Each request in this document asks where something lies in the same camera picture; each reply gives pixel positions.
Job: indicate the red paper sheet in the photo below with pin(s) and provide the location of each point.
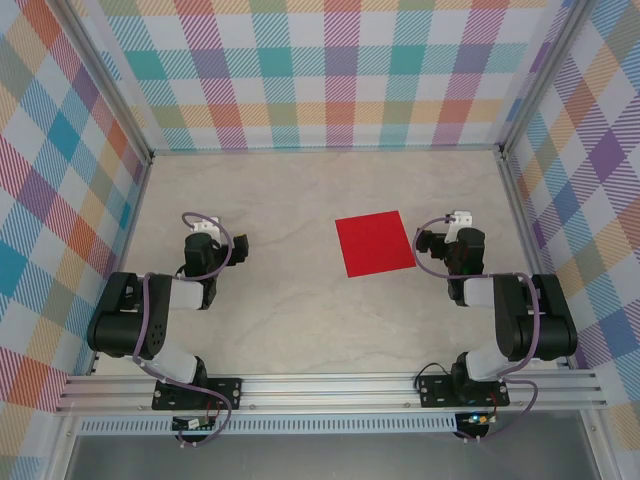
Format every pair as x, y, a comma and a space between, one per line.
375, 245

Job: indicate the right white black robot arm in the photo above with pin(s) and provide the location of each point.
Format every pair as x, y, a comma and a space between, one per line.
545, 330

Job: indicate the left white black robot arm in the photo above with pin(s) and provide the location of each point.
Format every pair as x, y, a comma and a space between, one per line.
125, 330

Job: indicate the small circuit board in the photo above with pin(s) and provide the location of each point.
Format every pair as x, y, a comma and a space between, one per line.
190, 424
477, 419

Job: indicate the grey metal panel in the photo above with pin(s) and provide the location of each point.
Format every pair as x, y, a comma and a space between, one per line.
325, 457

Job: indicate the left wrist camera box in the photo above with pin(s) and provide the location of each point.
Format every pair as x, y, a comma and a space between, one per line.
207, 224

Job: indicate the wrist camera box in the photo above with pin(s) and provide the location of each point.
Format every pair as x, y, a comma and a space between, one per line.
207, 224
460, 218

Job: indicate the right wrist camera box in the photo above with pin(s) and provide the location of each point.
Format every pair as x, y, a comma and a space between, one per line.
460, 218

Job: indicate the aluminium side rail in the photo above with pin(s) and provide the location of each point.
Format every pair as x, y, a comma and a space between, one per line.
524, 225
132, 225

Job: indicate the aluminium back rail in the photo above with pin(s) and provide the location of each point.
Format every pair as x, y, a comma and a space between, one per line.
325, 150

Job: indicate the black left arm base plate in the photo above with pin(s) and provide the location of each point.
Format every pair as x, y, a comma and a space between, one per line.
227, 392

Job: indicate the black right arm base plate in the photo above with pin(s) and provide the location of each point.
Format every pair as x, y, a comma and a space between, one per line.
432, 392

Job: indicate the aluminium mounting rail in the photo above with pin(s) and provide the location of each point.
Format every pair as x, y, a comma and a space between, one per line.
325, 395

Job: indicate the aluminium frame post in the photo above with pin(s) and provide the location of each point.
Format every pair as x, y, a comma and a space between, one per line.
108, 75
541, 75

